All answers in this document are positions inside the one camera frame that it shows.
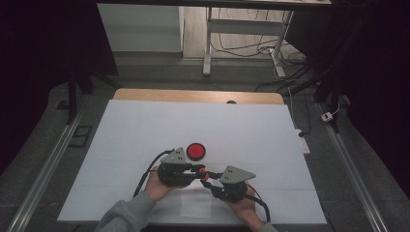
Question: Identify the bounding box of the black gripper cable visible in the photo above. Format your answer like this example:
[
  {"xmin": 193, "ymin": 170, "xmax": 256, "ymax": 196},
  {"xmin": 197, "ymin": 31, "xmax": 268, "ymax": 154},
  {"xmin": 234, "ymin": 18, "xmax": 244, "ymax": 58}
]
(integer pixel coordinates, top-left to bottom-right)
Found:
[
  {"xmin": 245, "ymin": 183, "xmax": 272, "ymax": 224},
  {"xmin": 132, "ymin": 148, "xmax": 175, "ymax": 198}
]

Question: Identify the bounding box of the person's right hand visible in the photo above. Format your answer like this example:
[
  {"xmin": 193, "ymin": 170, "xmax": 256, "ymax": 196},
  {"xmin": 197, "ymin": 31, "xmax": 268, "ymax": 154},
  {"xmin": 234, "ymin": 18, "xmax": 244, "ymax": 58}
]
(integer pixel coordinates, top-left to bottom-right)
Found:
[{"xmin": 225, "ymin": 186, "xmax": 266, "ymax": 231}]

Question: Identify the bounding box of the tangle of black floor cables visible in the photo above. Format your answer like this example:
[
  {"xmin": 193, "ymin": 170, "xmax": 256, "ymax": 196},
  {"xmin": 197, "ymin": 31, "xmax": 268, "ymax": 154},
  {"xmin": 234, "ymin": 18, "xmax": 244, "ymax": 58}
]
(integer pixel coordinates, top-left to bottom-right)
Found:
[{"xmin": 211, "ymin": 8, "xmax": 311, "ymax": 93}]

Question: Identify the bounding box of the dark floor plate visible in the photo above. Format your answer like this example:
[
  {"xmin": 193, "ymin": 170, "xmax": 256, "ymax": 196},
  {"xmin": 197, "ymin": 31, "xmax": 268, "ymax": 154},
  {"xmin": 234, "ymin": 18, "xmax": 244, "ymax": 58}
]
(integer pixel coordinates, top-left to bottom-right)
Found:
[{"xmin": 69, "ymin": 125, "xmax": 94, "ymax": 149}]

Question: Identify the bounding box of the white power strip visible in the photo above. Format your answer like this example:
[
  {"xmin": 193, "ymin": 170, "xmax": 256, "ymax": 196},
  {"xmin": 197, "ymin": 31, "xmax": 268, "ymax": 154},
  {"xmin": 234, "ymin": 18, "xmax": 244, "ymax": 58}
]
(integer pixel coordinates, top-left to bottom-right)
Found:
[{"xmin": 295, "ymin": 129, "xmax": 311, "ymax": 155}]

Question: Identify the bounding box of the person's left hand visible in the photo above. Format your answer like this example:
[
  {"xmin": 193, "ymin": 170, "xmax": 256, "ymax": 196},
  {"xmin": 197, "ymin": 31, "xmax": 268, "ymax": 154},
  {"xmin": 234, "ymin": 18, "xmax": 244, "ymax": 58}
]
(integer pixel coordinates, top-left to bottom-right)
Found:
[{"xmin": 143, "ymin": 165, "xmax": 186, "ymax": 203}]

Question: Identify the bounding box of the white desk frame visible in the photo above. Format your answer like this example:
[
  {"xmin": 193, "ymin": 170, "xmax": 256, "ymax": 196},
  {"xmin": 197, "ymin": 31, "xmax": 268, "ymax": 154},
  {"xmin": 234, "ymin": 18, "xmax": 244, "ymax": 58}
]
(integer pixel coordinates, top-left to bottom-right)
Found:
[{"xmin": 96, "ymin": 0, "xmax": 333, "ymax": 78}]

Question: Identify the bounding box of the metal floor rail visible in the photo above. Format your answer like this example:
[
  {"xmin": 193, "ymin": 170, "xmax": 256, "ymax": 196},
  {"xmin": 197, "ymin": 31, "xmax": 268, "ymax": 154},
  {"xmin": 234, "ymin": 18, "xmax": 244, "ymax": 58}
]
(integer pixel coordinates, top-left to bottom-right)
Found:
[
  {"xmin": 317, "ymin": 102, "xmax": 391, "ymax": 232},
  {"xmin": 6, "ymin": 105, "xmax": 89, "ymax": 232}
]

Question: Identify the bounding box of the black curtain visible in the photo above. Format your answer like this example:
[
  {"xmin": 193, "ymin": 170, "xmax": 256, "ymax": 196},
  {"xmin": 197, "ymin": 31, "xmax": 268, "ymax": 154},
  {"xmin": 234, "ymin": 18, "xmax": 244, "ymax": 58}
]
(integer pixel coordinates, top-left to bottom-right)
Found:
[
  {"xmin": 0, "ymin": 0, "xmax": 119, "ymax": 176},
  {"xmin": 284, "ymin": 0, "xmax": 410, "ymax": 198}
]

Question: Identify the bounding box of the white paper sheet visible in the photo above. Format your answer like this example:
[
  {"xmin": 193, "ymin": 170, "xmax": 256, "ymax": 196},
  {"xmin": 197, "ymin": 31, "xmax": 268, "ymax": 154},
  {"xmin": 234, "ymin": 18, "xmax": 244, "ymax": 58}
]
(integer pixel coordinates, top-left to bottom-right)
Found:
[{"xmin": 179, "ymin": 180, "xmax": 214, "ymax": 219}]

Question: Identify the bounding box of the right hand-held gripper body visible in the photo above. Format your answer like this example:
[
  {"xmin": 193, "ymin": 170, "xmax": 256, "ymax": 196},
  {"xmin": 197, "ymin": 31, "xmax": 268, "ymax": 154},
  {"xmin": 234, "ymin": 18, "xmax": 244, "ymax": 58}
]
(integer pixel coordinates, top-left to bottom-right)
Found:
[{"xmin": 211, "ymin": 164, "xmax": 257, "ymax": 203}]

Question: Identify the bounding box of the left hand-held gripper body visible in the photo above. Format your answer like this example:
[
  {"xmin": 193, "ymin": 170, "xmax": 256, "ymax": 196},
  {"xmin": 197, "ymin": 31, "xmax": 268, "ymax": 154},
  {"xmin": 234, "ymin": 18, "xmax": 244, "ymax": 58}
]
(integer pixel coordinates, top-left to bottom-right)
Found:
[{"xmin": 157, "ymin": 147, "xmax": 194, "ymax": 188}]

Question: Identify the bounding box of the white cabinet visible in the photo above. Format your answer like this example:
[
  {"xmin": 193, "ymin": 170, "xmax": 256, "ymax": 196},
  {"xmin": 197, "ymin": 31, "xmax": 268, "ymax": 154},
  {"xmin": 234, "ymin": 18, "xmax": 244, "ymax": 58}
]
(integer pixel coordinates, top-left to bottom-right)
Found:
[{"xmin": 97, "ymin": 3, "xmax": 185, "ymax": 53}]

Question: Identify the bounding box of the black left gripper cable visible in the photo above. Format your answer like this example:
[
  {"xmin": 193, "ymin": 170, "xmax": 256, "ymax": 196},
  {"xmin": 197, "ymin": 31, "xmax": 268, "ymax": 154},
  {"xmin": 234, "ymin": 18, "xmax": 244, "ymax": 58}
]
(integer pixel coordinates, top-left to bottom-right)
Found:
[{"xmin": 132, "ymin": 148, "xmax": 175, "ymax": 198}]

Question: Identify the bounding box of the large white table cover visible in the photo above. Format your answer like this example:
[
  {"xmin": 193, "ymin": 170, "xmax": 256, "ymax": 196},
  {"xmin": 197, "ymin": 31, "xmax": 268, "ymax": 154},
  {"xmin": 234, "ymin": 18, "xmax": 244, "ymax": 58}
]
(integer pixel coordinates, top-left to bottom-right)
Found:
[{"xmin": 57, "ymin": 99, "xmax": 328, "ymax": 225}]

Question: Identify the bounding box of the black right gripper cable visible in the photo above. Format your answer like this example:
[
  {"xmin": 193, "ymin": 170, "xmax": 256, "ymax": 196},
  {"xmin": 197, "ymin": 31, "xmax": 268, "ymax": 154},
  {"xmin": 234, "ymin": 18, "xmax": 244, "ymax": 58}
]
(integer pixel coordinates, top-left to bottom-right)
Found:
[{"xmin": 245, "ymin": 183, "xmax": 272, "ymax": 224}]

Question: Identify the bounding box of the black metal stand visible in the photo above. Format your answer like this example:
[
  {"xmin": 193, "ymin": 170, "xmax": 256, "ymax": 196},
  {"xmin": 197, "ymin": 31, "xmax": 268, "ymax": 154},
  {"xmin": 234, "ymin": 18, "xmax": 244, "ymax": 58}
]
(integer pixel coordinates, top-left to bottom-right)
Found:
[
  {"xmin": 283, "ymin": 18, "xmax": 368, "ymax": 133},
  {"xmin": 66, "ymin": 69, "xmax": 121, "ymax": 126}
]

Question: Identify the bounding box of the round red ink pad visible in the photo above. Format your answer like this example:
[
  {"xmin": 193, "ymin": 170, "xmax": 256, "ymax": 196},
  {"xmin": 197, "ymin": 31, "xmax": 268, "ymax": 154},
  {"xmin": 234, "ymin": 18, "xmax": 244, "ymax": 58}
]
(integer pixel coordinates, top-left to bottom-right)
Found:
[{"xmin": 186, "ymin": 142, "xmax": 207, "ymax": 161}]

